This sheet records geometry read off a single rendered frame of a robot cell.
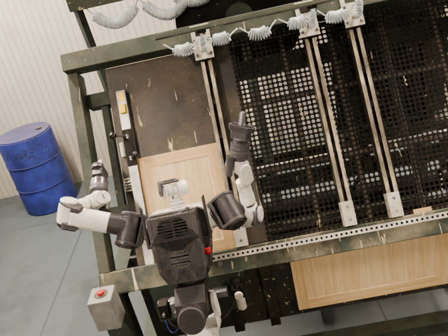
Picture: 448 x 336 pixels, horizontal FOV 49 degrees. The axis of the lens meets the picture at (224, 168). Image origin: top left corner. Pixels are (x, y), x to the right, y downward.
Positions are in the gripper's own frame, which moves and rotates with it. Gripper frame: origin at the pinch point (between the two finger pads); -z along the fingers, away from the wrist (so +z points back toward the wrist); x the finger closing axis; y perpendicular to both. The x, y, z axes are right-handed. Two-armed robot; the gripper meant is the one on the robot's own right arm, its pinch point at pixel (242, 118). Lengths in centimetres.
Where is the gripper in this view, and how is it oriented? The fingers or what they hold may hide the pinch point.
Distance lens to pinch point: 220.3
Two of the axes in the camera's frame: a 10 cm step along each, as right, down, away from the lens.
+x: -8.5, -2.4, 4.7
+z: -0.6, 9.3, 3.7
